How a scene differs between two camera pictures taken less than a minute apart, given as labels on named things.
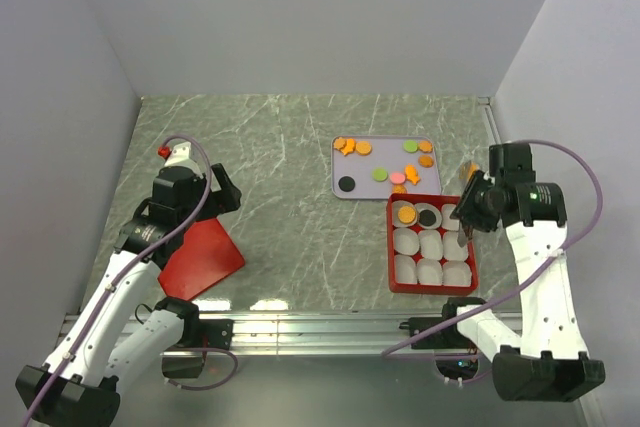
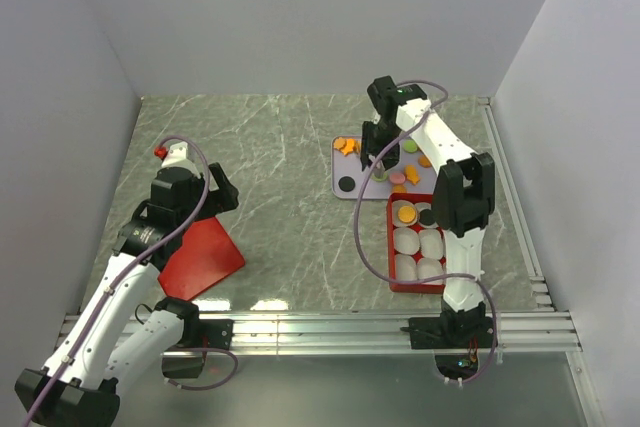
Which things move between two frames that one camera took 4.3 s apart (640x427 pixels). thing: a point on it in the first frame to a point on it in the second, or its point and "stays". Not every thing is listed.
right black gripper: (465, 209) to (368, 144)
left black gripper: (224, 200) stays
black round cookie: (427, 217) stays
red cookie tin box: (423, 254) stays
